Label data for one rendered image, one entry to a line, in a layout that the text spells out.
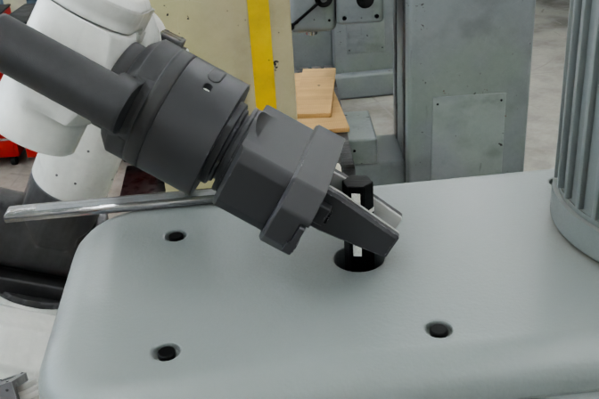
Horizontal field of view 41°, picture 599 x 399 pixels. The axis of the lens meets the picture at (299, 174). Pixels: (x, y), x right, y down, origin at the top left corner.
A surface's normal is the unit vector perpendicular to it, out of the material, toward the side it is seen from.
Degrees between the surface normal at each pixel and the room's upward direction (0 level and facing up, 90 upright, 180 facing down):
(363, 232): 90
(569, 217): 90
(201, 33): 90
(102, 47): 76
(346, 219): 90
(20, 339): 58
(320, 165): 30
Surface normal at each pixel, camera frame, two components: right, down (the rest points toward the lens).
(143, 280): -0.06, -0.90
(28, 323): 0.40, -0.76
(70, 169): -0.09, 0.50
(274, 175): 0.02, 0.07
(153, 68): 0.28, -0.41
